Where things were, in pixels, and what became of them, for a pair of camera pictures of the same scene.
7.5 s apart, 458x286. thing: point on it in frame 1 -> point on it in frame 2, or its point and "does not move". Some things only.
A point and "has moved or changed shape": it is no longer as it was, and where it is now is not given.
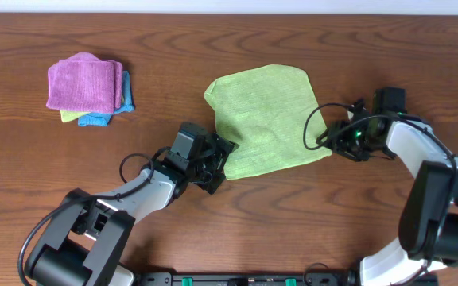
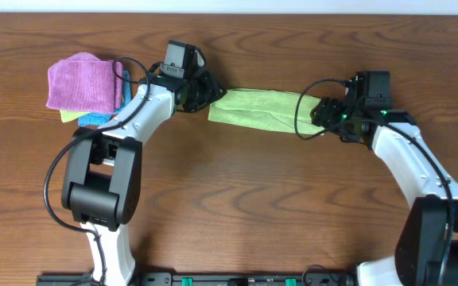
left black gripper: x=221 y=163 -> x=207 y=90
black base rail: x=308 y=279 does not move
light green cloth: x=271 y=114 has moved or changed shape
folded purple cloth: x=86 y=83 does not move
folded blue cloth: x=126 y=105 does not move
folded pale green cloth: x=67 y=115 does not move
